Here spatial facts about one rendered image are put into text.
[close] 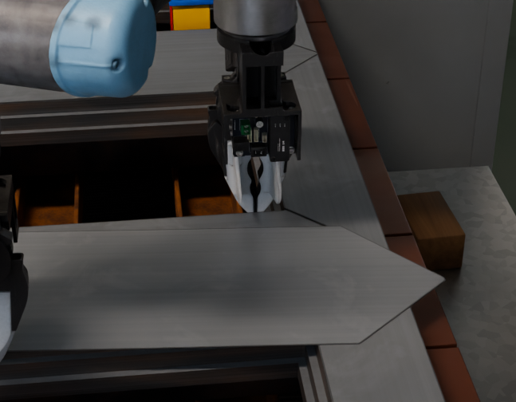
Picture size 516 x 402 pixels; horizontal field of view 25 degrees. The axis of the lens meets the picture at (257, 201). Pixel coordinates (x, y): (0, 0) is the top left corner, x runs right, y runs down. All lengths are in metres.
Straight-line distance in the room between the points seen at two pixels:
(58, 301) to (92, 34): 0.36
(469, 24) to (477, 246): 0.57
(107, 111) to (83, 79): 0.62
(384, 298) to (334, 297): 0.04
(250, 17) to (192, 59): 0.46
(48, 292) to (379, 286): 0.30
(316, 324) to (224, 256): 0.13
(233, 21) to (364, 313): 0.28
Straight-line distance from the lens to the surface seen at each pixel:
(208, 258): 1.10
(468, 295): 1.38
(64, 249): 1.12
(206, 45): 1.51
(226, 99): 1.06
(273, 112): 1.04
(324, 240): 1.12
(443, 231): 1.39
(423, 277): 1.08
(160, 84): 1.41
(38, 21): 0.78
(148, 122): 1.40
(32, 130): 1.40
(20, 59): 0.78
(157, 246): 1.12
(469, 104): 2.00
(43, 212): 1.52
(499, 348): 1.31
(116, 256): 1.11
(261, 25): 1.01
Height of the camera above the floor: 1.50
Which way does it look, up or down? 33 degrees down
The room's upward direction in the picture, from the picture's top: straight up
